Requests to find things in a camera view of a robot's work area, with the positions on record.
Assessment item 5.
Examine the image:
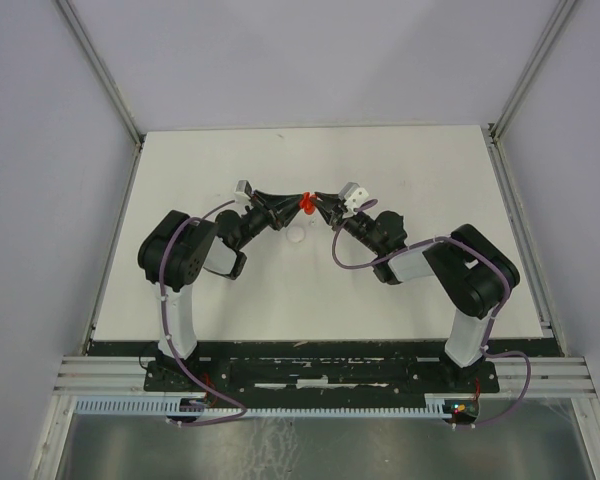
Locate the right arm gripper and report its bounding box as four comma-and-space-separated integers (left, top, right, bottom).
308, 192, 383, 256

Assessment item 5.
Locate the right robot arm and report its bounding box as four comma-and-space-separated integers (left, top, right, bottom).
274, 182, 520, 391

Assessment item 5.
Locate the white cable duct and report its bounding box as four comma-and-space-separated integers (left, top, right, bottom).
73, 392, 454, 417

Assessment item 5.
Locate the left aluminium frame post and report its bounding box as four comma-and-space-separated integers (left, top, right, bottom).
53, 0, 144, 145

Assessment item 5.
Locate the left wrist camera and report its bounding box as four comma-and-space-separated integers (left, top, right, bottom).
234, 180, 253, 205

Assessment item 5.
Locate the right aluminium frame post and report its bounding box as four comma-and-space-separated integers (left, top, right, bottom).
489, 0, 581, 144

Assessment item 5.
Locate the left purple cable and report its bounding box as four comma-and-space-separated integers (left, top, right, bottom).
157, 198, 249, 429

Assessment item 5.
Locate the orange round charging case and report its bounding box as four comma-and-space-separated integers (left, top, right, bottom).
299, 192, 316, 215

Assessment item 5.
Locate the aluminium frame post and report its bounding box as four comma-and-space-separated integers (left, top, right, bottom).
489, 0, 581, 144
53, 0, 144, 145

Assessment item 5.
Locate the white round charging case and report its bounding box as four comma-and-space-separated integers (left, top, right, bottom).
286, 225, 306, 244

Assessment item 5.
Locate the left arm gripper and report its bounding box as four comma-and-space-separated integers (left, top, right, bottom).
235, 189, 307, 249

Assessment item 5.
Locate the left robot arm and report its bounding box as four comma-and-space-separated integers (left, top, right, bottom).
137, 185, 311, 390

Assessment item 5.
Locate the front aluminium rail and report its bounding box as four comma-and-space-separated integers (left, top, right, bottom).
53, 357, 596, 398

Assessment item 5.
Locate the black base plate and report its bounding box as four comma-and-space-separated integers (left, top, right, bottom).
144, 341, 500, 408

